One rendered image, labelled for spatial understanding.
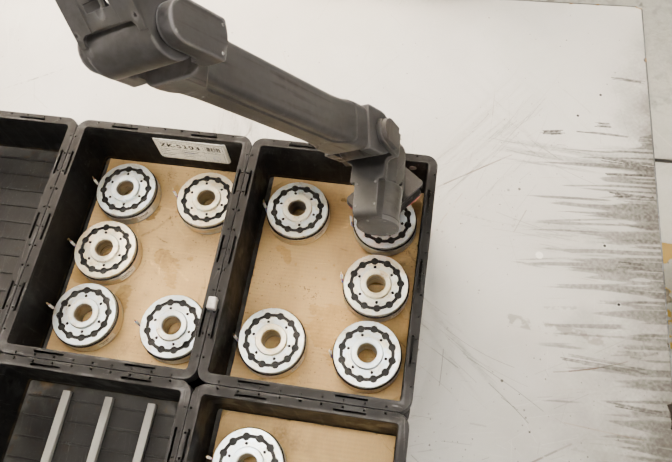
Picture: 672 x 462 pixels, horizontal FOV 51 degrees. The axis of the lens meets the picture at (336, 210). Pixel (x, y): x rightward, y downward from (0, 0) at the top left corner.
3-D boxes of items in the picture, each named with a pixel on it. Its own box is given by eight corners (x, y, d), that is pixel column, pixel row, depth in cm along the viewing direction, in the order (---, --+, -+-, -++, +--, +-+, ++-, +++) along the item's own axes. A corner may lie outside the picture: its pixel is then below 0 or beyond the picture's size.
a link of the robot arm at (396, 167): (407, 134, 95) (365, 131, 95) (403, 179, 92) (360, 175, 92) (406, 160, 101) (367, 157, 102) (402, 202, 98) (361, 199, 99)
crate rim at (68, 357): (85, 126, 119) (80, 118, 117) (256, 144, 116) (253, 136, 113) (1, 355, 102) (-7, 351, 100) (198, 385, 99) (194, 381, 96)
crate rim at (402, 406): (256, 144, 116) (254, 136, 113) (437, 163, 112) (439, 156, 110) (198, 385, 99) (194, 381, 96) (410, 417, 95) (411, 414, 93)
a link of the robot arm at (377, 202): (386, 111, 88) (328, 123, 93) (377, 191, 83) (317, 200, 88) (424, 157, 97) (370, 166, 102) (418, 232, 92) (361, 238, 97)
